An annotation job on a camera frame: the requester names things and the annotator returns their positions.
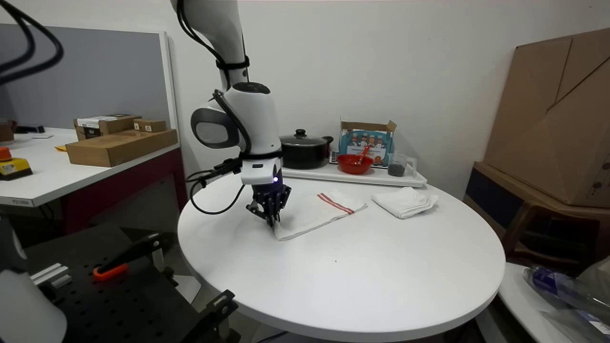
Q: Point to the white desk with maroon panel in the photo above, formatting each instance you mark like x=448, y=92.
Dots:
x=120, y=191

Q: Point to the small folded white cloth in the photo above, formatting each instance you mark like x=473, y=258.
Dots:
x=404, y=203

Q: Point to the large brown cardboard sheet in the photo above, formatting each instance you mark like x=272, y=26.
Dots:
x=553, y=127

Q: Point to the black pot with lid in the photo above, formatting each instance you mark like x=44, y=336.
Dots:
x=305, y=153

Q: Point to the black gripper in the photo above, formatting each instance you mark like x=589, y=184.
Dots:
x=271, y=193

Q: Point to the white side table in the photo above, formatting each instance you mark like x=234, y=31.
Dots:
x=526, y=311

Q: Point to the red spoon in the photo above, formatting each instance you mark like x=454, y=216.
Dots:
x=364, y=153

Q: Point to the open cardboard box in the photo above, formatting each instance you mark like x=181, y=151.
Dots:
x=120, y=147

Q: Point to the yellow device with red button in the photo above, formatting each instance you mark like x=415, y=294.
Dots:
x=13, y=168

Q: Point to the small cardboard box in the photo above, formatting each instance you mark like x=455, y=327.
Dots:
x=110, y=125
x=150, y=127

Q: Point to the grey partition panel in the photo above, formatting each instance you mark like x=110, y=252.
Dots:
x=95, y=77

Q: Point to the aluminium bar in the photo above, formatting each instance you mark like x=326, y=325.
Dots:
x=49, y=275

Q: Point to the white cloth with red stripe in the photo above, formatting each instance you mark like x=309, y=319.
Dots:
x=316, y=212

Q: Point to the red bowl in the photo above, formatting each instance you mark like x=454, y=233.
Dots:
x=354, y=167

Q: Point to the small grey object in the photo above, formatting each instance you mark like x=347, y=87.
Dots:
x=396, y=170

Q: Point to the cardboard box with blue print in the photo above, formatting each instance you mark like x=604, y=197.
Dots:
x=374, y=136

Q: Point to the white rounded cover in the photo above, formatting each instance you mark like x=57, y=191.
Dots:
x=25, y=311

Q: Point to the dark wooden stand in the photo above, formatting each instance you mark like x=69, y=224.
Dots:
x=501, y=197

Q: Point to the white rectangular tray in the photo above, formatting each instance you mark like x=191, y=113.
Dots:
x=381, y=178

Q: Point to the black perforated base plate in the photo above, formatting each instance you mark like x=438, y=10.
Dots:
x=114, y=311

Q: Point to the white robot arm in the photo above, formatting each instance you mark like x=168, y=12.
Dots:
x=253, y=121

